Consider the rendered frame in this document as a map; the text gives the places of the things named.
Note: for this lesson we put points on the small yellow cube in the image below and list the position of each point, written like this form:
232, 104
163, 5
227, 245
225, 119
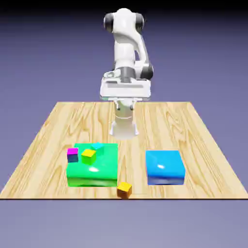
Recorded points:
88, 156

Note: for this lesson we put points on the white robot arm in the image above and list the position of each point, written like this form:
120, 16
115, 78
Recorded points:
126, 38

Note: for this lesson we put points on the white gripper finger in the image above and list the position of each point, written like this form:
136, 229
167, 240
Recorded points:
132, 104
117, 104

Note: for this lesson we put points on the small cyan cube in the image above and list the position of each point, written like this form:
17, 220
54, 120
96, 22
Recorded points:
98, 147

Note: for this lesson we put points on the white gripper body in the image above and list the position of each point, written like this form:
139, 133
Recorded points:
125, 90

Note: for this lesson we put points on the small magenta cube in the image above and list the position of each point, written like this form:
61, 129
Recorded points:
72, 155

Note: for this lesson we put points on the small orange cube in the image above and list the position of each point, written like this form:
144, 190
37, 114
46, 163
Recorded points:
124, 190

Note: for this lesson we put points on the large blue box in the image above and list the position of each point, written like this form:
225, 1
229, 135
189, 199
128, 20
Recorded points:
164, 166

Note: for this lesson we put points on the large green box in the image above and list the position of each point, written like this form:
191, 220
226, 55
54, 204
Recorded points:
93, 166

